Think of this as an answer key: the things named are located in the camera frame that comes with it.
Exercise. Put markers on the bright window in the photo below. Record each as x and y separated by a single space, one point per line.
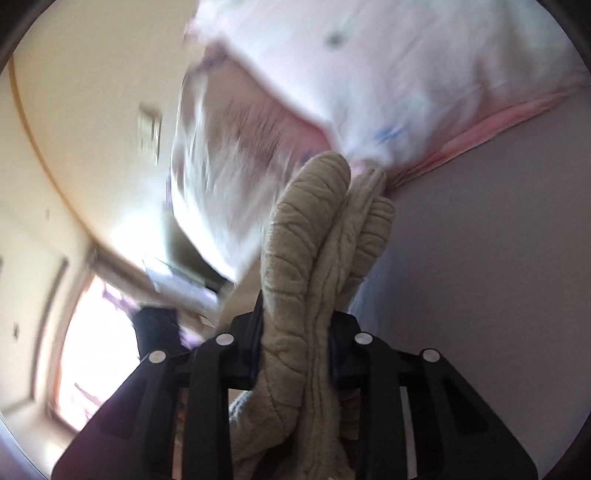
87 350

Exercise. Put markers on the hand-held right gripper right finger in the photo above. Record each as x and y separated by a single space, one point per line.
340 364

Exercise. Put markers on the beige knitted garment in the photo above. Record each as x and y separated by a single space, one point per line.
304 295

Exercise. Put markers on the pink bed sheet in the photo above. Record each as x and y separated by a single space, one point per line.
485 134

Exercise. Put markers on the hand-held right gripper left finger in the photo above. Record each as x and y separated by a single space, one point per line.
246 341

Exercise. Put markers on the white printed blanket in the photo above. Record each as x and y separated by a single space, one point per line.
323 92

